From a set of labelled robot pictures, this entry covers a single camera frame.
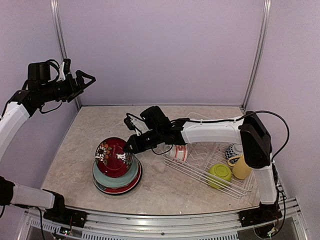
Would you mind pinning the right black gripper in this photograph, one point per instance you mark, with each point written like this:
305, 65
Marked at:
136, 147

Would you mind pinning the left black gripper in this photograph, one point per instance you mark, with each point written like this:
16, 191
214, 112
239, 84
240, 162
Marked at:
73, 90

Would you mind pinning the black rimmed beige plate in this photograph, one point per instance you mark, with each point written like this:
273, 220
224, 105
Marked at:
125, 189

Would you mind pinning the red floral bowl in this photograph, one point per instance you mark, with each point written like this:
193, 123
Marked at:
111, 159

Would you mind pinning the light teal floral plate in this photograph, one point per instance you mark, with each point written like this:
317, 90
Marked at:
104, 181

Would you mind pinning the pink scalloped plate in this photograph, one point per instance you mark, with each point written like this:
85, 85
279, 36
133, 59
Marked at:
135, 182

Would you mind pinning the white red patterned bowl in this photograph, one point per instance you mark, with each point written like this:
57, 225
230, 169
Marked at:
179, 153

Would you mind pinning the yellow mug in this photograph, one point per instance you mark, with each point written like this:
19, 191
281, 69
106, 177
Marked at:
240, 169

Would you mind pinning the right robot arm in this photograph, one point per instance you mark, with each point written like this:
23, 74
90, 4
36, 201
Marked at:
153, 127

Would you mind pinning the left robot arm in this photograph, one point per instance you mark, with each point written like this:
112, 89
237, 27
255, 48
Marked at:
47, 81

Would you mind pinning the lime green bowl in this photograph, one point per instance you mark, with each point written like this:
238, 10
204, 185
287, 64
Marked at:
219, 176

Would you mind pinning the blue white patterned cup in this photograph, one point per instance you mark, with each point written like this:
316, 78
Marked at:
233, 150

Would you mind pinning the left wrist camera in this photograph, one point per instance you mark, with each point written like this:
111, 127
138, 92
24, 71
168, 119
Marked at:
64, 69

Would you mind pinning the left aluminium corner post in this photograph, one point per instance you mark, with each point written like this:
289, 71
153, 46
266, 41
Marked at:
54, 6

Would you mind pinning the aluminium corner post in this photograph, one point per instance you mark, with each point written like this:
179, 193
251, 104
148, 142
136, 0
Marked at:
54, 6
258, 54

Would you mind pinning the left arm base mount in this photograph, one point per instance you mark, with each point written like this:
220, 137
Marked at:
70, 217

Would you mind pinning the white wire dish rack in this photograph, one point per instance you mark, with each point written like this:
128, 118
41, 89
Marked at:
211, 164

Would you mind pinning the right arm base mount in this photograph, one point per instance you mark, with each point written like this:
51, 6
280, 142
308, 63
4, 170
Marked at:
256, 216

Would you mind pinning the aluminium front rail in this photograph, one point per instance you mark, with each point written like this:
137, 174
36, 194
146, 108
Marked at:
102, 225

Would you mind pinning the right aluminium corner post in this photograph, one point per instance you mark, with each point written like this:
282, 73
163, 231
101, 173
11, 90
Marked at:
258, 54

